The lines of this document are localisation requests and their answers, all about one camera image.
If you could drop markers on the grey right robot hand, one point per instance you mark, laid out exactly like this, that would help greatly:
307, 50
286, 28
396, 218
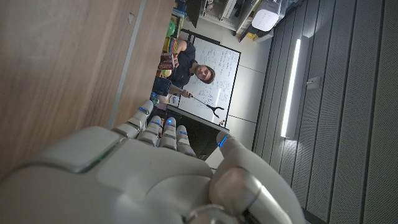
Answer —
149, 180

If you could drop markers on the black reacher grabber stick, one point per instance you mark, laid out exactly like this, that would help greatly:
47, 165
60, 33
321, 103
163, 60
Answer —
211, 107

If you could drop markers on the black computer monitor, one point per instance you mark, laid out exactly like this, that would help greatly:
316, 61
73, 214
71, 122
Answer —
199, 133

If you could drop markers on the red printed box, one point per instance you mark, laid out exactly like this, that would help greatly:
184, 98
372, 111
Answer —
166, 61

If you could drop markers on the person in dark polo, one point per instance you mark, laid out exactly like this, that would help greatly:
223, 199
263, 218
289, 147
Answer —
184, 63

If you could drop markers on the green ball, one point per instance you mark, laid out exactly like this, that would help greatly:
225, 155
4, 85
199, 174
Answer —
170, 28

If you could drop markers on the long ceiling light bar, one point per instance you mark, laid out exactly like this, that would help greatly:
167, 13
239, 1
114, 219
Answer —
290, 90

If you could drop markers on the white shelf cabinet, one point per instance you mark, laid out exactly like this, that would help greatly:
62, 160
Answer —
230, 14

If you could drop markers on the white box appliance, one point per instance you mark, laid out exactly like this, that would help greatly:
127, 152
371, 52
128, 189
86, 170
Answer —
265, 15

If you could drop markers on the whiteboard with black frame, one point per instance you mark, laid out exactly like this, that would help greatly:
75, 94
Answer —
217, 62

